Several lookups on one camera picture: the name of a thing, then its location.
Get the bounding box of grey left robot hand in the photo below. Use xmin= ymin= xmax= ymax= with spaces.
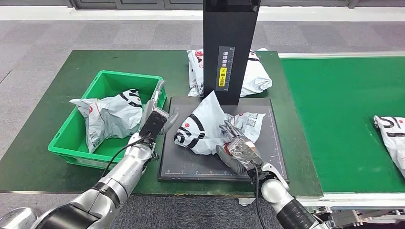
xmin=140 ymin=80 xmax=180 ymax=135

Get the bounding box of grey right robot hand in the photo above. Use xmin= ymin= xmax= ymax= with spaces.
xmin=215 ymin=120 xmax=251 ymax=175

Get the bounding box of white poly mailer parcel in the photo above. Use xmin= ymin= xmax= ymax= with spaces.
xmin=373 ymin=115 xmax=405 ymax=179
xmin=186 ymin=49 xmax=273 ymax=98
xmin=173 ymin=91 xmax=266 ymax=156
xmin=69 ymin=89 xmax=144 ymax=154

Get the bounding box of green conveyor belt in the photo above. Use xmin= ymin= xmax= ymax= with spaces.
xmin=281 ymin=57 xmax=405 ymax=193

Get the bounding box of black inbound scanner machine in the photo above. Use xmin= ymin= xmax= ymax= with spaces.
xmin=158 ymin=0 xmax=289 ymax=183

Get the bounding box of green plastic crate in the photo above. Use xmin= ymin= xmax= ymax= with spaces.
xmin=47 ymin=70 xmax=167 ymax=170

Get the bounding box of silver robot body dome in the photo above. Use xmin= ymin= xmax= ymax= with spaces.
xmin=0 ymin=207 xmax=42 ymax=229

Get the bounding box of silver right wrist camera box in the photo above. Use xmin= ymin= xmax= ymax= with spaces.
xmin=225 ymin=135 xmax=264 ymax=170

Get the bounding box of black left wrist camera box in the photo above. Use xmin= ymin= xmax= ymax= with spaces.
xmin=139 ymin=108 xmax=169 ymax=140

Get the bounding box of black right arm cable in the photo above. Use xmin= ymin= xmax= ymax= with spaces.
xmin=251 ymin=160 xmax=266 ymax=229

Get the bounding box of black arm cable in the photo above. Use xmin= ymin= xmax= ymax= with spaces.
xmin=100 ymin=134 xmax=152 ymax=179
xmin=251 ymin=160 xmax=266 ymax=229

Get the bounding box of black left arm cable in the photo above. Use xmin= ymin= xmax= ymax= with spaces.
xmin=100 ymin=134 xmax=152 ymax=179

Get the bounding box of dark grey door frame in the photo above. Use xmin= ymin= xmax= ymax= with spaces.
xmin=69 ymin=0 xmax=358 ymax=10

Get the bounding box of aluminium conveyor frame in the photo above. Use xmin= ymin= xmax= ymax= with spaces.
xmin=278 ymin=51 xmax=405 ymax=229

